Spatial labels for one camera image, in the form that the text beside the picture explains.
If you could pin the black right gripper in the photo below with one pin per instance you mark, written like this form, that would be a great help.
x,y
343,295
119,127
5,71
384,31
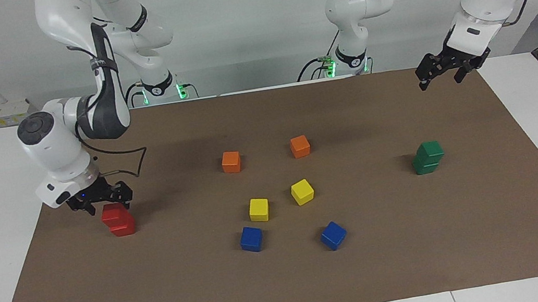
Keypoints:
x,y
95,191

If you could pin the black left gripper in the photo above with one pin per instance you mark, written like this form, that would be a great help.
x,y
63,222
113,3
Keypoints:
x,y
454,60

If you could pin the red wooden cube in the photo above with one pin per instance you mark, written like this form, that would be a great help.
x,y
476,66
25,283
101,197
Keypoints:
x,y
124,229
113,213

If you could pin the green wooden cube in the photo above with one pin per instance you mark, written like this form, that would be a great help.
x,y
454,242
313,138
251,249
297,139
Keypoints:
x,y
425,167
430,150

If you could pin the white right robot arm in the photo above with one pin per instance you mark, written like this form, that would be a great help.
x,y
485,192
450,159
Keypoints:
x,y
52,144

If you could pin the green lit connector plug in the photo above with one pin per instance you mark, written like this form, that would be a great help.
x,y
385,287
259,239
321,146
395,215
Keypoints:
x,y
326,65

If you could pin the orange wooden cube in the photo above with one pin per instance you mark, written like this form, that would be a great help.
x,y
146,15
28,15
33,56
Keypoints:
x,y
231,161
300,146

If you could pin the white power strip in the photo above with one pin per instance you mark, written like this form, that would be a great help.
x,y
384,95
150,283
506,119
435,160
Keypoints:
x,y
10,111

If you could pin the blue wooden cube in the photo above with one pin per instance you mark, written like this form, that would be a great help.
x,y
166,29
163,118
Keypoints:
x,y
333,235
251,239

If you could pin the yellow wooden cube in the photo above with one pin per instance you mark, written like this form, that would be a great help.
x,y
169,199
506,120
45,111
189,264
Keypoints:
x,y
302,191
259,209

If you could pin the brown paper table mat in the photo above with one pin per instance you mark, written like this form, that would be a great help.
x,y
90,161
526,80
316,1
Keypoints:
x,y
288,285

